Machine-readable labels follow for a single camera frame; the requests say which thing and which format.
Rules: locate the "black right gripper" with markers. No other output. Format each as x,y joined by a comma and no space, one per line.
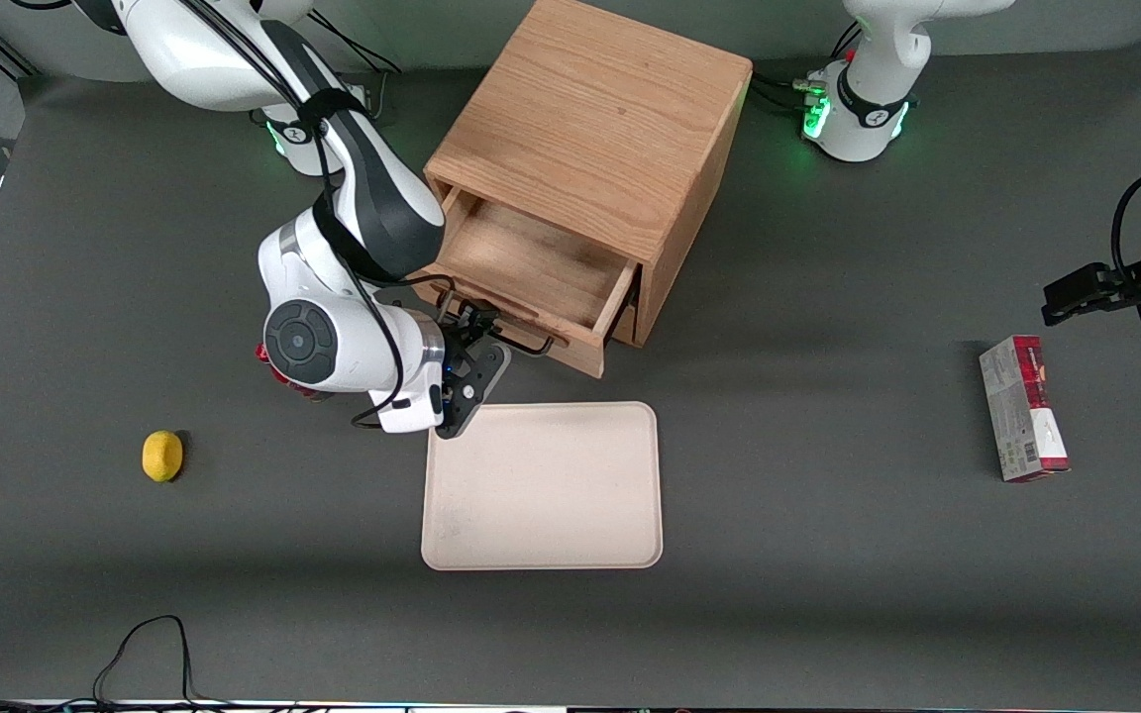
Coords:
460,333

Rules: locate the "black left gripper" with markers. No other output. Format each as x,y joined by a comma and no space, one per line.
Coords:
1128,285

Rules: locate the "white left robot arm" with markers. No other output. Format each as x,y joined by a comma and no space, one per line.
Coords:
868,109

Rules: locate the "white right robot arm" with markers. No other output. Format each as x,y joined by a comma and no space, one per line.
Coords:
353,347

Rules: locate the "plain wooden drawer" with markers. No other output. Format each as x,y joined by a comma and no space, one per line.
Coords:
627,327

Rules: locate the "wooden drawer cabinet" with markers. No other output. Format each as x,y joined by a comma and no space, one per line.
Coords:
590,99

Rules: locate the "red and grey carton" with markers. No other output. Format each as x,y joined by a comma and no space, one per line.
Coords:
1021,416

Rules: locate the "beige plastic tray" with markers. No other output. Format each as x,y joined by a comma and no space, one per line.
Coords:
541,485

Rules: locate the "red soda bottle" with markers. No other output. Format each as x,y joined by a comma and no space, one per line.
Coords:
259,351

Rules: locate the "yellow lemon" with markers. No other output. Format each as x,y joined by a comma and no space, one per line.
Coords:
162,457

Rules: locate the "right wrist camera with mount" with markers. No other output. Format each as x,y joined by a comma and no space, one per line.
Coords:
476,391

